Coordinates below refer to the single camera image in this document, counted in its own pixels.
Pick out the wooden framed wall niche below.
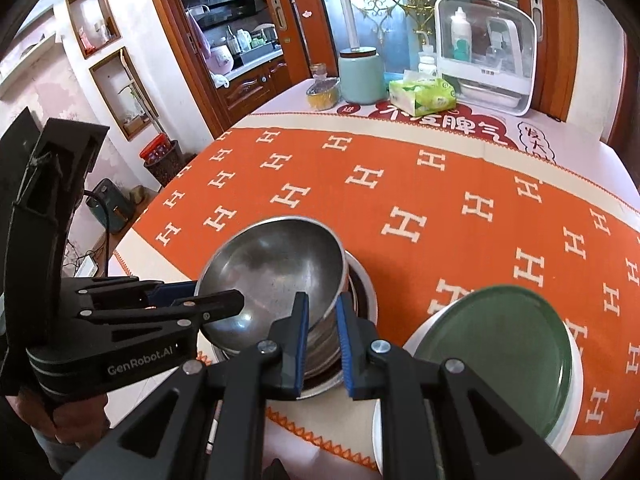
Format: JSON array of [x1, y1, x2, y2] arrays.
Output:
[[89, 46, 161, 142], [65, 0, 123, 60]]

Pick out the green plate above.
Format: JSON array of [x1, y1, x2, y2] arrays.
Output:
[[414, 285, 573, 441]]

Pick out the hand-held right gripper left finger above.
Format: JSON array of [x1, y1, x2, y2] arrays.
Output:
[[65, 291, 309, 480]]

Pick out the clear pump bottle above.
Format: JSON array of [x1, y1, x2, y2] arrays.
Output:
[[485, 17, 511, 68]]

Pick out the white power strip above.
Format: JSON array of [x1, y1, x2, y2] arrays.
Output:
[[75, 252, 101, 277]]

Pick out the yellow round tin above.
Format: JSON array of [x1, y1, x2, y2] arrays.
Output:
[[306, 77, 342, 111]]

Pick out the green tissue pack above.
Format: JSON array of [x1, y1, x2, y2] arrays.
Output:
[[389, 72, 457, 117]]

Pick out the white floral pot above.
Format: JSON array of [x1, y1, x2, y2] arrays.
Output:
[[210, 44, 235, 72]]

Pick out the white countertop storage cabinet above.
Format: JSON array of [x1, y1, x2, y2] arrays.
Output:
[[434, 0, 538, 113]]

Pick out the wooden glass sliding door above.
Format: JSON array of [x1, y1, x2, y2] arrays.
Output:
[[147, 0, 626, 136]]

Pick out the mint green canister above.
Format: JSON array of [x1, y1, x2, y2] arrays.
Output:
[[338, 46, 390, 106]]

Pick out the small steel bowl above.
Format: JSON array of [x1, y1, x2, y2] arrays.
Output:
[[194, 216, 347, 361]]

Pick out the orange patterned tablecloth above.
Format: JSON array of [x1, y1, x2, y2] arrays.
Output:
[[112, 125, 640, 471]]

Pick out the pink hanging cloth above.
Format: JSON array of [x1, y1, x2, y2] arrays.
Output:
[[187, 10, 211, 56]]

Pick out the red basket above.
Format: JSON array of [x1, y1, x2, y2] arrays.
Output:
[[139, 133, 173, 161]]

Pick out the large steel bowl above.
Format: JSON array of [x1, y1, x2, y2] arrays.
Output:
[[207, 250, 378, 401]]

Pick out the white bottle teal label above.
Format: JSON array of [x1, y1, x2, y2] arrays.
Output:
[[450, 7, 473, 61]]

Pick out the person's left hand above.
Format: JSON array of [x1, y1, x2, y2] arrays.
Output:
[[7, 392, 111, 433]]

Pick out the small white bottle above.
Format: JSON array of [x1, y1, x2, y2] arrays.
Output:
[[417, 32, 439, 78]]

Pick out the dark wicker basket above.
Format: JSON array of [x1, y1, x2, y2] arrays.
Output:
[[144, 140, 193, 188]]

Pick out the white paper roll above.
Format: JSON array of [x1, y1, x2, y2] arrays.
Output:
[[340, 0, 363, 53]]

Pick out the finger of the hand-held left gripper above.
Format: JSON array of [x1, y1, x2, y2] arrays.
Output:
[[75, 276, 196, 307], [77, 289, 246, 338]]

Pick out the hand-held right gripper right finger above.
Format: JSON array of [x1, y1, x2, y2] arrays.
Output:
[[335, 293, 581, 480]]

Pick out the teal floor appliance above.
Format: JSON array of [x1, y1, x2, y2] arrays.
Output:
[[85, 178, 136, 235]]

